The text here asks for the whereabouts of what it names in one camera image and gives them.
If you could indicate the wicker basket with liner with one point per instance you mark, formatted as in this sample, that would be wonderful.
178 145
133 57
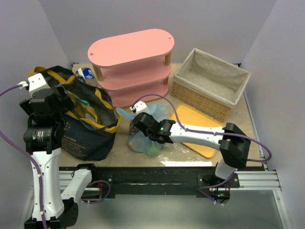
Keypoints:
209 84

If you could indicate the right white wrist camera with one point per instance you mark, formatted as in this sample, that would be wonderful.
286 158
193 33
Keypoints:
140 107

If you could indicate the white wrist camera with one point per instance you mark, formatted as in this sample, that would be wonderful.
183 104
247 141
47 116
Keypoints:
34 83
140 107

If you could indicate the yellow tray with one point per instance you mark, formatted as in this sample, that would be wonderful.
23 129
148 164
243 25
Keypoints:
190 116

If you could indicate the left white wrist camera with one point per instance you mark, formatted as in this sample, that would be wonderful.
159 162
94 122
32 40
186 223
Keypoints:
34 83

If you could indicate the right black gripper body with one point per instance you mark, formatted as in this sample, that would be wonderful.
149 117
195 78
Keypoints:
139 121

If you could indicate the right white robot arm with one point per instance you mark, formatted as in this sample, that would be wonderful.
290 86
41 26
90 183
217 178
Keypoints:
230 140

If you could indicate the blue white can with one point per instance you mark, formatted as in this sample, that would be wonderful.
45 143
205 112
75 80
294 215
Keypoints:
84 74

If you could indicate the black base frame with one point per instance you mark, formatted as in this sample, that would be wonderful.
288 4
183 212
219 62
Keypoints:
108 182

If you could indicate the dark denim tote bag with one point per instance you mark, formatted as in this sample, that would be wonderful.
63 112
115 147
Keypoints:
92 125

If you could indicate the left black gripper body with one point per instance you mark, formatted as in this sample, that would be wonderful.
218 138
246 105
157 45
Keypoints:
61 96

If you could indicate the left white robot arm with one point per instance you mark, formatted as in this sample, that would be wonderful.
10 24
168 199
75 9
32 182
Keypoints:
53 208

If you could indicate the pink three-tier shelf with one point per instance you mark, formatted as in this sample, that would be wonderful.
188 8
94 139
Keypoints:
133 65

